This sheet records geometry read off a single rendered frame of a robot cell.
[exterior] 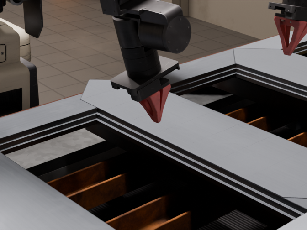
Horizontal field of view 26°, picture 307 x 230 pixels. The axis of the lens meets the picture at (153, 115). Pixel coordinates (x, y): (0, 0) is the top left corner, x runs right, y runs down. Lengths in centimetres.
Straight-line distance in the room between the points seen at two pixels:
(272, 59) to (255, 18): 312
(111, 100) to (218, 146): 32
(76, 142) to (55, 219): 64
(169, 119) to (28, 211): 43
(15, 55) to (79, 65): 245
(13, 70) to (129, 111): 51
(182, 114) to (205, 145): 16
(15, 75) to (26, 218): 83
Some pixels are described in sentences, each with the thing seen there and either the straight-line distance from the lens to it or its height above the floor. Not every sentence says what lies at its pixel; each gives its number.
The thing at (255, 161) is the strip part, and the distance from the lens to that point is 122.
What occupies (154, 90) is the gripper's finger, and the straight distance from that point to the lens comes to 107.
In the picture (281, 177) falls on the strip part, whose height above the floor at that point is 84.
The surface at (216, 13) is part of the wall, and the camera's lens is 518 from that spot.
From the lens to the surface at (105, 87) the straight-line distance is 155.
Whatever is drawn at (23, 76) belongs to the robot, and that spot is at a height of 78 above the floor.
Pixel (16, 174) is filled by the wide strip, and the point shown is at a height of 84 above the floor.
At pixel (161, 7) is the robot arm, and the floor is 116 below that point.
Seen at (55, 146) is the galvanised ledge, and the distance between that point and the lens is 166.
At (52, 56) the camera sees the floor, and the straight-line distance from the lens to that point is 449.
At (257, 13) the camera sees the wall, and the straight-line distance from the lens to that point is 486.
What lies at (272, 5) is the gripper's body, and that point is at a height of 108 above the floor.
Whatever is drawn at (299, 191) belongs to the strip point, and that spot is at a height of 84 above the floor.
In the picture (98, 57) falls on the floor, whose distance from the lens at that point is 444.
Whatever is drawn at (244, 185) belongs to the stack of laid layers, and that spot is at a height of 83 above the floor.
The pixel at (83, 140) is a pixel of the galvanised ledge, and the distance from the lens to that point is 168.
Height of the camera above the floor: 140
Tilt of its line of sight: 23 degrees down
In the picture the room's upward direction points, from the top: straight up
